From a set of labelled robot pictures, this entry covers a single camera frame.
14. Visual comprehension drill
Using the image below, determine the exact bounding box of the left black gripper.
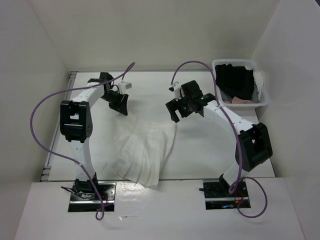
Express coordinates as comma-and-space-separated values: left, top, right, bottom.
100, 90, 129, 116

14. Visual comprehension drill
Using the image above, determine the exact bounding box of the white pleated skirt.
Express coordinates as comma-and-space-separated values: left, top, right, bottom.
110, 114, 177, 188

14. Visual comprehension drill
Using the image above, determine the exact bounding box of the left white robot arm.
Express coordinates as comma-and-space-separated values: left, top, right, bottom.
60, 72, 132, 200

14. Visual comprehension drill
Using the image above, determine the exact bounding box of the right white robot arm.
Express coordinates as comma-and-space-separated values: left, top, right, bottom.
166, 80, 273, 197

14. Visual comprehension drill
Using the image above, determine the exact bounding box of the pink garment in basket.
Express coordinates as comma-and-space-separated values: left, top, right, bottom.
223, 97, 253, 105

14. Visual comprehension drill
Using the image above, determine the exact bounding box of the black skirt in basket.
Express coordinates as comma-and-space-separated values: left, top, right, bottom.
214, 64, 255, 100

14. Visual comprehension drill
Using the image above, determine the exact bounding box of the white garment in basket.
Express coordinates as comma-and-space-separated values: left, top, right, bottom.
245, 66, 264, 94

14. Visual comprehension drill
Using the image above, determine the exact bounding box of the white plastic laundry basket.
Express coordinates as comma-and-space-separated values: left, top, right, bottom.
212, 59, 269, 110

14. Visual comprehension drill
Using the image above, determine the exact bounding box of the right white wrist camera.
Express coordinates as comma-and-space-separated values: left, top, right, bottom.
168, 81, 185, 101

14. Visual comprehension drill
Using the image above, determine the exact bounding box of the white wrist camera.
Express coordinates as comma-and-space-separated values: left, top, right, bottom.
117, 81, 132, 95
168, 81, 185, 101

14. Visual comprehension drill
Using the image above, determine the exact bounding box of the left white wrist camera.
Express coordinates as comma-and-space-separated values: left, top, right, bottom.
117, 81, 132, 95

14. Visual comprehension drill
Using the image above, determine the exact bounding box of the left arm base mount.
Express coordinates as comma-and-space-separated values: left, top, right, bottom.
61, 181, 117, 213

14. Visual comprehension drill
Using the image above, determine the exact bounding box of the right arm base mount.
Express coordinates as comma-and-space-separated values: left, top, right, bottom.
199, 180, 251, 210

